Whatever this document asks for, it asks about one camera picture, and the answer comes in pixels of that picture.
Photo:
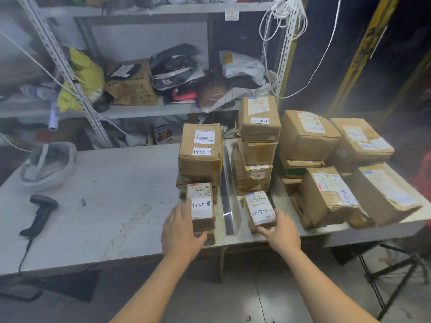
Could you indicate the person's right hand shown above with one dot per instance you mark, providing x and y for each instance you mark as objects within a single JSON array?
[{"x": 284, "y": 235}]

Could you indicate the person's left hand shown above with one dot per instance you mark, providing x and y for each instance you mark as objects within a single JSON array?
[{"x": 180, "y": 238}]

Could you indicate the transparent plastic divider black base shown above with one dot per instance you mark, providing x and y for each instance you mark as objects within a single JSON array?
[{"x": 229, "y": 215}]

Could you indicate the parcels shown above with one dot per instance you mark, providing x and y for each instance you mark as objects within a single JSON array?
[{"x": 259, "y": 131}]

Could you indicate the person's right forearm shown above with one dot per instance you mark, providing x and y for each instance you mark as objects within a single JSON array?
[{"x": 330, "y": 289}]

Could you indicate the person's left forearm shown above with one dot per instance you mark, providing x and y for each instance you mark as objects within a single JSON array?
[{"x": 151, "y": 292}]

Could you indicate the dark table centre support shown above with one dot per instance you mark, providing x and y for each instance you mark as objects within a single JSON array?
[{"x": 212, "y": 265}]

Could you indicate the colourful printed paper box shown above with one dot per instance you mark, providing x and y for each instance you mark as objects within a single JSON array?
[{"x": 166, "y": 134}]

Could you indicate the black metal table leg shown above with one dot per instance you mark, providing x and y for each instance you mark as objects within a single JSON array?
[
  {"x": 380, "y": 282},
  {"x": 67, "y": 285}
]

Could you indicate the grey metal shelf rack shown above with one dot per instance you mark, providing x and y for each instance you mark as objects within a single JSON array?
[{"x": 141, "y": 110}]

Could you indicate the black handheld device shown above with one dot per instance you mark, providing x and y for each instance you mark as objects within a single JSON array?
[{"x": 40, "y": 215}]

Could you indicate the pink plastic packet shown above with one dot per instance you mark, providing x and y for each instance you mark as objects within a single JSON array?
[{"x": 184, "y": 96}]

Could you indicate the brown parcel in clear wrap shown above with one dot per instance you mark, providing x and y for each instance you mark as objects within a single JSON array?
[{"x": 212, "y": 95}]

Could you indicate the white gridded plastic bag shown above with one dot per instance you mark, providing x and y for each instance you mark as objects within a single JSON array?
[{"x": 229, "y": 99}]

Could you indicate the red plastic stool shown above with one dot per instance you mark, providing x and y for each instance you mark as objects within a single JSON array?
[{"x": 422, "y": 168}]

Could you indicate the black tape roll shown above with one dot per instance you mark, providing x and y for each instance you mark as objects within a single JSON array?
[{"x": 101, "y": 106}]

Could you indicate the crumpled cardboard box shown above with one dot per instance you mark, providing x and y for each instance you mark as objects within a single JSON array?
[{"x": 134, "y": 90}]

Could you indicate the grey and black mailer bag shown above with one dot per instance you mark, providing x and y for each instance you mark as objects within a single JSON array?
[{"x": 175, "y": 79}]

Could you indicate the black fabric bundle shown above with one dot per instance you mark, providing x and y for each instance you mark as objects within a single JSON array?
[{"x": 235, "y": 82}]

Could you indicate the white mailer bag yellow patch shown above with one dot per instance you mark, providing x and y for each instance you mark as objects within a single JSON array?
[{"x": 242, "y": 67}]

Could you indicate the rolled pale paper poster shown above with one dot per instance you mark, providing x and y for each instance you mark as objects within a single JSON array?
[{"x": 53, "y": 119}]

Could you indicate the black fluffy plastic bag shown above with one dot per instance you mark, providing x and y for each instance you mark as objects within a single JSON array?
[{"x": 175, "y": 55}]

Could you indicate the yellow plastic bag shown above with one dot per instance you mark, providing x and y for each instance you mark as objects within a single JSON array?
[{"x": 87, "y": 77}]

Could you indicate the blurred grey storage rack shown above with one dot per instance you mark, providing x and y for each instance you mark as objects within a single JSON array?
[{"x": 20, "y": 107}]

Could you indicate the white shelf number tag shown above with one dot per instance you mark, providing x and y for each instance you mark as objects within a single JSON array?
[{"x": 231, "y": 15}]

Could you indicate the yellow and black post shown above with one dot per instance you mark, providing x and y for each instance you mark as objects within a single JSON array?
[{"x": 367, "y": 53}]

